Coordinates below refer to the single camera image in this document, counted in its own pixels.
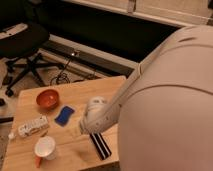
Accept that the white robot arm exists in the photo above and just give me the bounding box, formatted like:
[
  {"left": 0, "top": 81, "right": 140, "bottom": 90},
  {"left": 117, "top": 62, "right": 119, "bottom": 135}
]
[{"left": 80, "top": 25, "right": 213, "bottom": 171}]

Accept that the white ceramic cup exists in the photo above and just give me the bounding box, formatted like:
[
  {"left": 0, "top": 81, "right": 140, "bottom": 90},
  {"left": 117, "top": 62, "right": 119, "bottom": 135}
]
[{"left": 34, "top": 136, "right": 56, "bottom": 160}]

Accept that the blue sponge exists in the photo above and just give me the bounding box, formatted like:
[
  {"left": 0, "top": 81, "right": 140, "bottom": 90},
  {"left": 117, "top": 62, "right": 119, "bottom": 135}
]
[{"left": 55, "top": 106, "right": 75, "bottom": 126}]

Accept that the orange red bowl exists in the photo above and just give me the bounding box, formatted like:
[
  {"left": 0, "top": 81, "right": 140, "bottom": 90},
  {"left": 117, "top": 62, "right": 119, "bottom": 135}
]
[{"left": 36, "top": 89, "right": 59, "bottom": 110}]

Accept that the wooden table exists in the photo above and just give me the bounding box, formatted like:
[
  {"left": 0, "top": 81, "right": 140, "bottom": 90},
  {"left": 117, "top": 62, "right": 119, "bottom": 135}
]
[{"left": 2, "top": 76, "right": 126, "bottom": 171}]

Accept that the white toy vehicle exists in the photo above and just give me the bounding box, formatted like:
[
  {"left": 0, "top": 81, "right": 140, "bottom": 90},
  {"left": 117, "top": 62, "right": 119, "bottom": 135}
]
[{"left": 8, "top": 116, "right": 49, "bottom": 140}]

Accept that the black office chair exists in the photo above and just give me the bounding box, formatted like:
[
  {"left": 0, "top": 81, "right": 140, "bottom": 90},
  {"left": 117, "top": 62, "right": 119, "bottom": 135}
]
[{"left": 0, "top": 0, "right": 63, "bottom": 97}]

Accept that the black floor cable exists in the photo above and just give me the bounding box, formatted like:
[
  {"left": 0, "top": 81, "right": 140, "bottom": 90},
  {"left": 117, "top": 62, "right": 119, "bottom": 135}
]
[{"left": 49, "top": 49, "right": 101, "bottom": 86}]

